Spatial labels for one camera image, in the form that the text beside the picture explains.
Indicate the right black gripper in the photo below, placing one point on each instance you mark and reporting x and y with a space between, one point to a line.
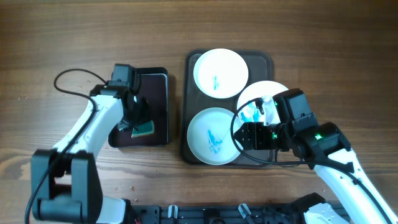
254 131

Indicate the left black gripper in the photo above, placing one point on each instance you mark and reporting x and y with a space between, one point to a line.
143 102

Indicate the green yellow sponge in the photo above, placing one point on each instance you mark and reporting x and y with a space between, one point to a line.
144 129

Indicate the white plate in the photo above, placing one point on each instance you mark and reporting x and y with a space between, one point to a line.
220 73
209 137
265 90

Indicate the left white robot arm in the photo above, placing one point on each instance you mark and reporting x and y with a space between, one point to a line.
64 180

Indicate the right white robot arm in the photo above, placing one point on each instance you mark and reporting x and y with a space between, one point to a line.
324 149

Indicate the small black water tray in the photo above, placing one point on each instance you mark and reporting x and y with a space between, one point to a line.
155 90

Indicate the large dark serving tray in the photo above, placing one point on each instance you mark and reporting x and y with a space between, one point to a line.
260 67

